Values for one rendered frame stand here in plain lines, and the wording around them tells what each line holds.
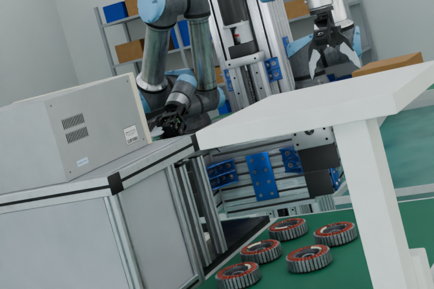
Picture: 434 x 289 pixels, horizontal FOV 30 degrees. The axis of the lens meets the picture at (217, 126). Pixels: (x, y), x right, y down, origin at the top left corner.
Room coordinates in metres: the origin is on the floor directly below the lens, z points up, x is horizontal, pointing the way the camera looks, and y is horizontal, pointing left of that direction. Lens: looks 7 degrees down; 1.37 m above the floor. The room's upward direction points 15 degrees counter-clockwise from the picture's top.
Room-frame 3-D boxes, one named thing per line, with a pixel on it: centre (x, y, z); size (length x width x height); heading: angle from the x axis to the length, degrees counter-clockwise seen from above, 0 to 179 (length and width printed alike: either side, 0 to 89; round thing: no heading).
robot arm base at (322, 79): (2.91, -0.37, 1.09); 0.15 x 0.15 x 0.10
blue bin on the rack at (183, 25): (9.45, -0.03, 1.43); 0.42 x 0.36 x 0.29; 148
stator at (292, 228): (2.27, -0.12, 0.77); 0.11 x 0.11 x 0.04
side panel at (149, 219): (1.95, 0.21, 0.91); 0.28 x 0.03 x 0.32; 151
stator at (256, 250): (2.12, -0.03, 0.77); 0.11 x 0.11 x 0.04
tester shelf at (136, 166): (2.18, 0.46, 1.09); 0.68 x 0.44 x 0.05; 61
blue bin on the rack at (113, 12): (9.86, 0.72, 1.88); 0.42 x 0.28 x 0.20; 149
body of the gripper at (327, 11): (2.40, -0.39, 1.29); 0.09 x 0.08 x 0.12; 159
